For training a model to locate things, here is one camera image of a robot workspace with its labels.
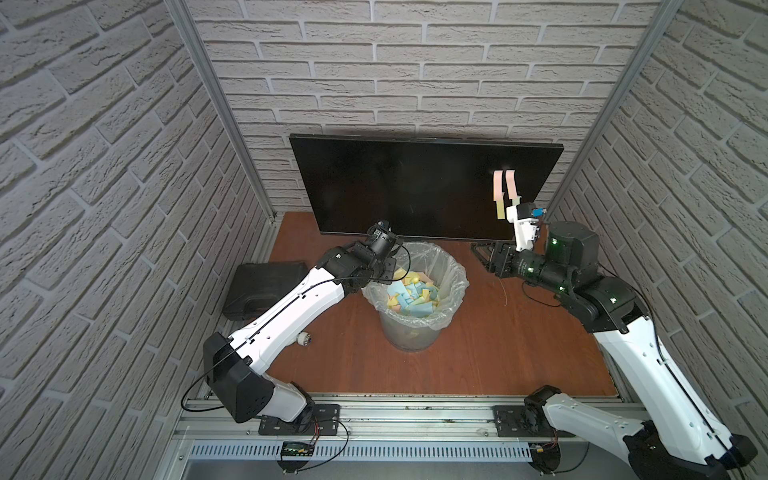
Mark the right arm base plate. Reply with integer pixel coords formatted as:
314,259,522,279
491,405,556,438

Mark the pile of discarded sticky notes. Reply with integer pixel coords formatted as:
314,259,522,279
386,268,439,318

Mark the black plastic case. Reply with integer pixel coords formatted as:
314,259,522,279
222,262,308,321

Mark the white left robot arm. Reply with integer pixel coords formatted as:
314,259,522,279
202,236,402,423

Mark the white ventilation grille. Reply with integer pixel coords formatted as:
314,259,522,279
188,440,532,463

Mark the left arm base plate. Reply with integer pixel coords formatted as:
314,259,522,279
258,403,341,437

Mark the pink sticky note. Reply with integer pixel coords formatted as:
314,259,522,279
493,170,504,202
505,170,518,201

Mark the black flat monitor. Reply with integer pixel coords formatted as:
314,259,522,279
289,134,564,240

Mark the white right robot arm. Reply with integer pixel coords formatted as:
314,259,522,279
471,218,757,479

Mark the aluminium corner post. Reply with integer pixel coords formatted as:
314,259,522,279
166,0,277,222
544,0,684,221

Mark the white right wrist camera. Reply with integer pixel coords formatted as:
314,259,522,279
506,203,546,252

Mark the aluminium right corner post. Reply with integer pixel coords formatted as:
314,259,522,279
544,0,684,221

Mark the small green circuit board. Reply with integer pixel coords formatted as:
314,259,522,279
280,441,315,459

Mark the aluminium left corner post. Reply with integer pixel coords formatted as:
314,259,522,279
166,0,277,222

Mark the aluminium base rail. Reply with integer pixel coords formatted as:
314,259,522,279
173,392,661,445

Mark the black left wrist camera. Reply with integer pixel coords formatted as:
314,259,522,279
364,220,398,259

